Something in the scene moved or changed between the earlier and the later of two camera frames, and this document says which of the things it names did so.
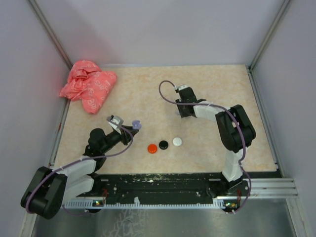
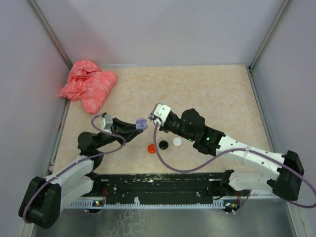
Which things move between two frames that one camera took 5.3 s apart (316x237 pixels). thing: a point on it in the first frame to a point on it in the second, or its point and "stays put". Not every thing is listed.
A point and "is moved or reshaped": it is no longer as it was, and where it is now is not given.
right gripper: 183,113 to 163,127
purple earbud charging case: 136,124 is moved or reshaped
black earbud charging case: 163,144 stays put
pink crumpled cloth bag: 87,83 stays put
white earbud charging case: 177,141 stays put
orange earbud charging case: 152,148 stays put
